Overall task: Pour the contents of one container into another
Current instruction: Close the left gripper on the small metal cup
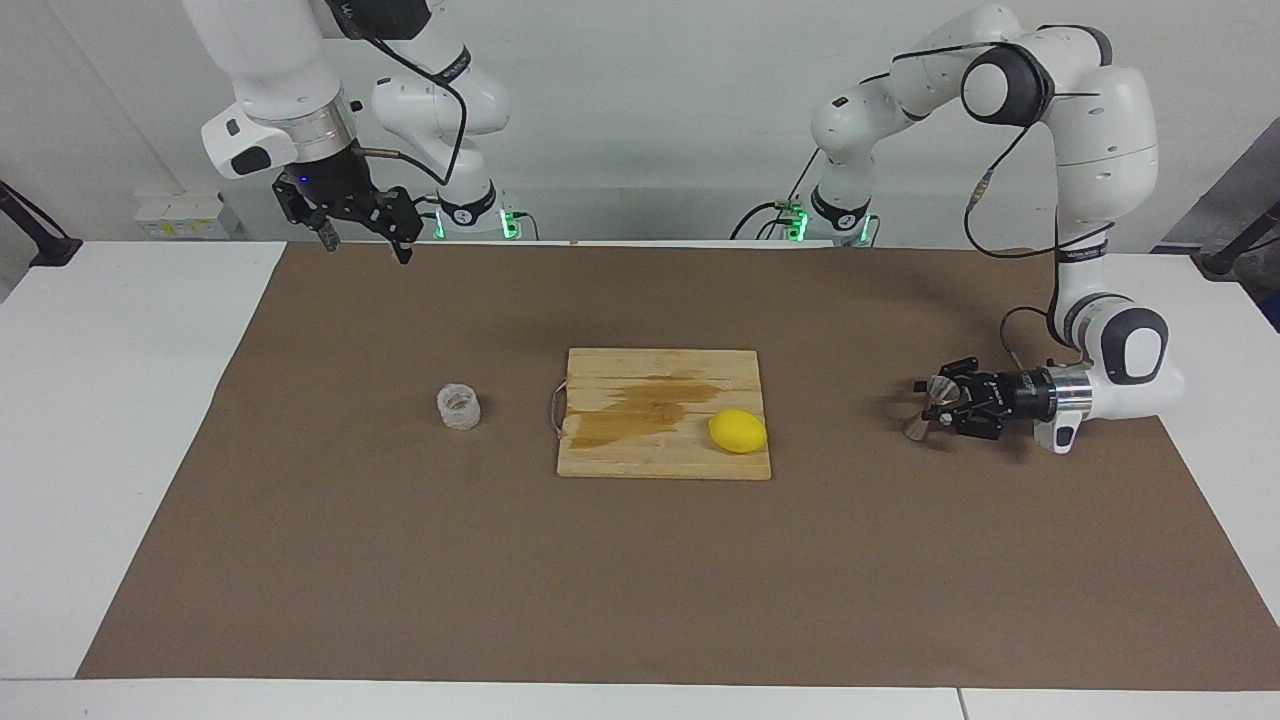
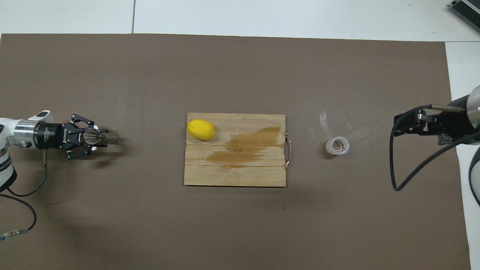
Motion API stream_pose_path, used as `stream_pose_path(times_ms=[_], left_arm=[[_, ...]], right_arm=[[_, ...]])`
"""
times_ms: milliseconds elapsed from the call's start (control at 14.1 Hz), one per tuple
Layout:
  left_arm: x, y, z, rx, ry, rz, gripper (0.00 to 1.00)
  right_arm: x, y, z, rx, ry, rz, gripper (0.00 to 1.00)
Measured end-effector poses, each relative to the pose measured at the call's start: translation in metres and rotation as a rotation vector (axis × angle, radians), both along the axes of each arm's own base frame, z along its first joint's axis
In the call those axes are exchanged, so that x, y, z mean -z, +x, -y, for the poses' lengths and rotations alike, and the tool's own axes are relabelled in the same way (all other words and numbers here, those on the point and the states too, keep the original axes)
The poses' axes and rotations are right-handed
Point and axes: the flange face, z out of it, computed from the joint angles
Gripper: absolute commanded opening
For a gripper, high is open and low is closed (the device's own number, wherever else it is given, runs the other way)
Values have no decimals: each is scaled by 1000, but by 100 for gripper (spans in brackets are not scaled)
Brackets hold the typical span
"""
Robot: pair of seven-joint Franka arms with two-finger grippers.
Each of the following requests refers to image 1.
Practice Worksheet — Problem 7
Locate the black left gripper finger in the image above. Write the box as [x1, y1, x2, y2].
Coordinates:
[915, 357, 1001, 396]
[945, 405, 1006, 443]

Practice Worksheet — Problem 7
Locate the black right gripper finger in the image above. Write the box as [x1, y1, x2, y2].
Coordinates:
[372, 186, 421, 264]
[275, 180, 341, 251]

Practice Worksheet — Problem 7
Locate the steel double jigger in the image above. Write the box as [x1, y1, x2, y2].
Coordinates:
[903, 377, 961, 442]

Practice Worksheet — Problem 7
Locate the small clear glass cup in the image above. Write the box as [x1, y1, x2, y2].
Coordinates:
[436, 383, 482, 432]

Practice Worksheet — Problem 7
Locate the yellow lemon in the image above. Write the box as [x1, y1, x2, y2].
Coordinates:
[708, 408, 769, 455]

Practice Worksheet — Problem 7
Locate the black clamp stand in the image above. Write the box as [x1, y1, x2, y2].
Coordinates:
[0, 180, 83, 268]
[1200, 200, 1280, 279]

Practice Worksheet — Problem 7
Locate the wooden cutting board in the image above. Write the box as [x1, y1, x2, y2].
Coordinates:
[550, 347, 773, 481]

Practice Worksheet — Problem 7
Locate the brown paper table mat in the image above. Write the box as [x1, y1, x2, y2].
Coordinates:
[78, 242, 1280, 691]

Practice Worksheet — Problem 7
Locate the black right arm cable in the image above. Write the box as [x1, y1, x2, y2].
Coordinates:
[335, 0, 469, 189]

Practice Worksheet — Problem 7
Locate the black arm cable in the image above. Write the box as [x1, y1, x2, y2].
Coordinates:
[335, 0, 469, 189]
[890, 25, 1116, 366]

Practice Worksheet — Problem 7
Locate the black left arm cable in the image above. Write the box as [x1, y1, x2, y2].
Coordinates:
[890, 25, 1116, 366]

